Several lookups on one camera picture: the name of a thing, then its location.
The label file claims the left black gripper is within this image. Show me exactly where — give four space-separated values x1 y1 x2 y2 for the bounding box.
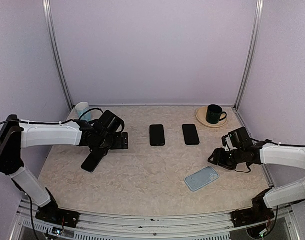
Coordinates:
96 132 129 151

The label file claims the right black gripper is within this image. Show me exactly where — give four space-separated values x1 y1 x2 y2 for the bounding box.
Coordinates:
208 147 244 170

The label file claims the blue edged smartphone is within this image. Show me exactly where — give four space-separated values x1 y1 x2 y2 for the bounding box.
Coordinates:
81 151 105 173

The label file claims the light blue phone case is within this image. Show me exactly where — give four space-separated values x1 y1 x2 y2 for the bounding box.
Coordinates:
184 166 220 192

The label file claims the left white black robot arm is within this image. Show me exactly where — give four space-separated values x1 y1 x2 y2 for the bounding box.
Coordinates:
0 110 129 229

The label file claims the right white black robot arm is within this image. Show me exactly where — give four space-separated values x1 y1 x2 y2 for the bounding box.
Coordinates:
208 127 305 228

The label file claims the light blue mug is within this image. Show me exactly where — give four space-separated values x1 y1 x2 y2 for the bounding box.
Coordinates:
75 101 92 122

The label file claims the black mug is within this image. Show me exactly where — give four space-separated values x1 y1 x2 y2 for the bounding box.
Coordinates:
206 104 227 125

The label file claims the beige plate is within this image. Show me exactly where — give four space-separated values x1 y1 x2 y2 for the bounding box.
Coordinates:
195 105 228 129

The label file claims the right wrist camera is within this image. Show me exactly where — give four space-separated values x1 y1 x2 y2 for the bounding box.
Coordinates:
221 135 233 152

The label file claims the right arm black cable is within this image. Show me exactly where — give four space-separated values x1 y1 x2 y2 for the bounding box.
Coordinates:
249 138 305 148

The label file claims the front aluminium rail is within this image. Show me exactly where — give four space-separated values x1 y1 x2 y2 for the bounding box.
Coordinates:
7 199 301 240

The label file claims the left aluminium frame post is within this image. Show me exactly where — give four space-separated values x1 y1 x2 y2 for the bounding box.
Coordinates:
42 0 74 110

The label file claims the aluminium frame post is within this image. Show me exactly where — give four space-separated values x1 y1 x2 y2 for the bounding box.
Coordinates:
42 0 74 110
234 0 264 112

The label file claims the right aluminium frame post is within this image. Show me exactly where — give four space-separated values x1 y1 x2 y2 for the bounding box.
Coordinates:
234 0 264 112

